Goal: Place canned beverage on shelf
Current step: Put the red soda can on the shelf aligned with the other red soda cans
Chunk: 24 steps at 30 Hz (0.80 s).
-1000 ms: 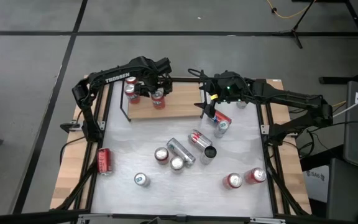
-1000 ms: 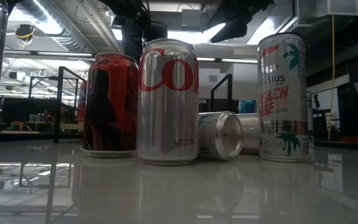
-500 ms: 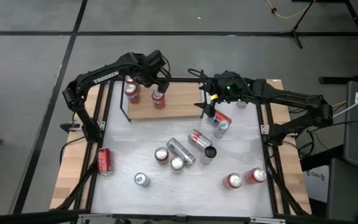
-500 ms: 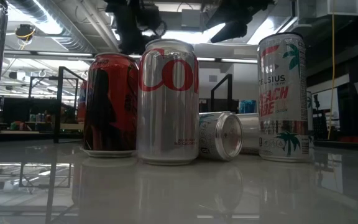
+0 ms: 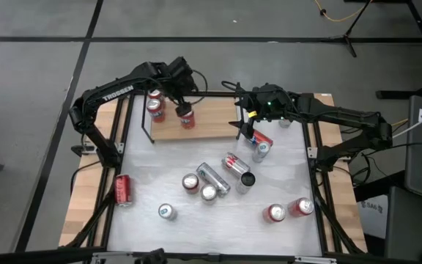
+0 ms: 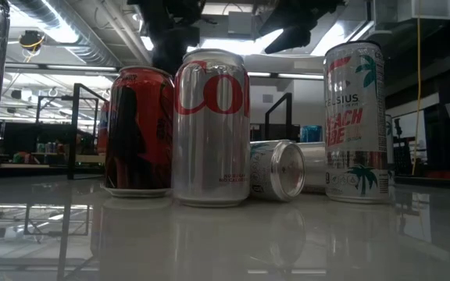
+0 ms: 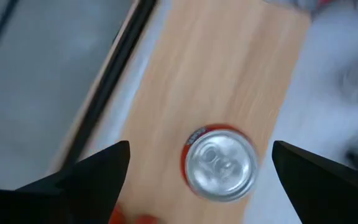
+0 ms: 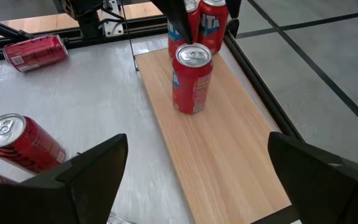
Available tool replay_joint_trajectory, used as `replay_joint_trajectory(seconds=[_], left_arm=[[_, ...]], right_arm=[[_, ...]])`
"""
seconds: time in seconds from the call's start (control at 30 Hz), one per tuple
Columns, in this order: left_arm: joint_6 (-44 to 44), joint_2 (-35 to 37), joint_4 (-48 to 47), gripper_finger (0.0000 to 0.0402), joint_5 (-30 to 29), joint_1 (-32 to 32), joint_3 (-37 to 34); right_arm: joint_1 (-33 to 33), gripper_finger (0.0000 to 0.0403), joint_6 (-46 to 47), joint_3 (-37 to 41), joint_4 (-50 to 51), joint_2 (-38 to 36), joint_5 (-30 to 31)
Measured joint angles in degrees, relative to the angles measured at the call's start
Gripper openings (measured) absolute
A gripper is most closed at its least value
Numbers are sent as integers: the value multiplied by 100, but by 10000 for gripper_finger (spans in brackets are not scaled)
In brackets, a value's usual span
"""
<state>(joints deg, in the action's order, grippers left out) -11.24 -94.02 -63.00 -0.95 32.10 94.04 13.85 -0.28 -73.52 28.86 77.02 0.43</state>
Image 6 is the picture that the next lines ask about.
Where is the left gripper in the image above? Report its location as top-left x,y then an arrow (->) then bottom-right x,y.
127,0 -> 207,77

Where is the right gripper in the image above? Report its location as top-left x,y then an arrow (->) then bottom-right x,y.
254,0 -> 347,55

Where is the red Coke Zero can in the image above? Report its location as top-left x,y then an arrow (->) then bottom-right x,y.
102,65 -> 175,198

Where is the red Fanta can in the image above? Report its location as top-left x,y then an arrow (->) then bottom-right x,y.
96,100 -> 111,156

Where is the teal silver beverage can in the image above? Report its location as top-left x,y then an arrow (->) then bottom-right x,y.
300,125 -> 323,144

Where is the ceiling light strip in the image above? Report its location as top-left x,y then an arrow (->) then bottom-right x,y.
248,71 -> 324,80
4,63 -> 119,72

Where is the silver Diet Coke can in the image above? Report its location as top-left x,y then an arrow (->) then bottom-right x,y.
171,48 -> 252,208
297,140 -> 327,195

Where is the background workbench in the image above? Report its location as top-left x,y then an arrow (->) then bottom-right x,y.
0,120 -> 107,176

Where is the silver ventilation duct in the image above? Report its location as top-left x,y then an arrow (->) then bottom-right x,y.
8,0 -> 123,68

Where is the wooden shelf with black frame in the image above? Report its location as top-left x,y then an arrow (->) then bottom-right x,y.
34,82 -> 302,181

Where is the ceiling cable reel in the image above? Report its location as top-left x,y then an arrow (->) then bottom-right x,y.
17,30 -> 46,63

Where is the yellow hanging cable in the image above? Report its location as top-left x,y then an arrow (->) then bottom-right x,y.
411,17 -> 423,176

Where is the black wire rack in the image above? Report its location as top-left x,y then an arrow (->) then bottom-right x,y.
391,116 -> 413,176

